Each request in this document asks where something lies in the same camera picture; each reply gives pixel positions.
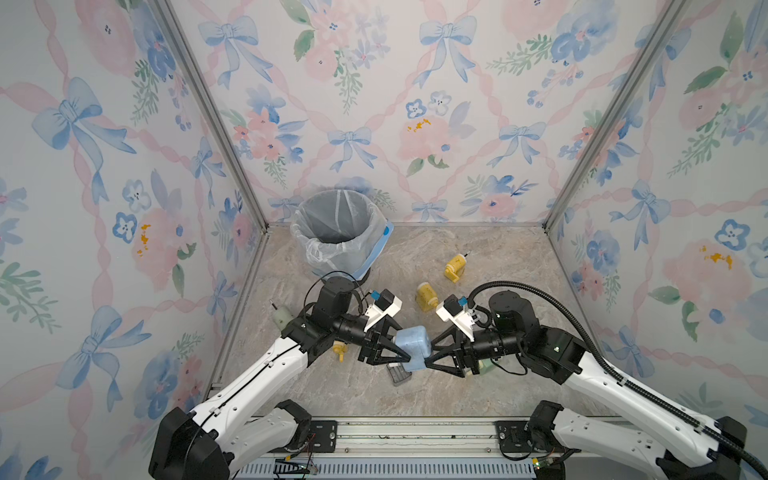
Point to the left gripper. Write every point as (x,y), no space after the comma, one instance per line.
(370,349)

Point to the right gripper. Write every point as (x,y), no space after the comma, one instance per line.
(452,349)

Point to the blue pencil sharpener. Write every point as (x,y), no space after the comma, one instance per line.
(416,343)

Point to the dark shavings tray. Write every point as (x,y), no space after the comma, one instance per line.
(398,374)

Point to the yellow pencil sharpener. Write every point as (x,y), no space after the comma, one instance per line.
(455,268)
(426,297)
(340,349)

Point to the green pencil sharpener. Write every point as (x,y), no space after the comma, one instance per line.
(485,366)
(282,316)

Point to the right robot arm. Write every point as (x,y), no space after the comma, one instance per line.
(666,440)

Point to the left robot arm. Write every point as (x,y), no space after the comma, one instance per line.
(218,437)

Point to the black trash bin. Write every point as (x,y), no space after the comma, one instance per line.
(362,275)

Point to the clear trash bag blue band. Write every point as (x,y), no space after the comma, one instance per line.
(340,230)

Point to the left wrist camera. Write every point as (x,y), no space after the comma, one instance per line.
(385,303)

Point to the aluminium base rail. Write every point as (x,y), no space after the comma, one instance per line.
(426,449)

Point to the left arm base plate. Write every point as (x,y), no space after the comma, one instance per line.
(314,436)

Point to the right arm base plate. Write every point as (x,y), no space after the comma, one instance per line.
(514,439)

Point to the left corner aluminium post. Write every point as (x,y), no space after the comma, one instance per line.
(169,23)

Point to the corner aluminium post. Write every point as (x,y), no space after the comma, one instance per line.
(659,34)
(169,23)

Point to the right corner aluminium post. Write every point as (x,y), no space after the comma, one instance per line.
(659,34)

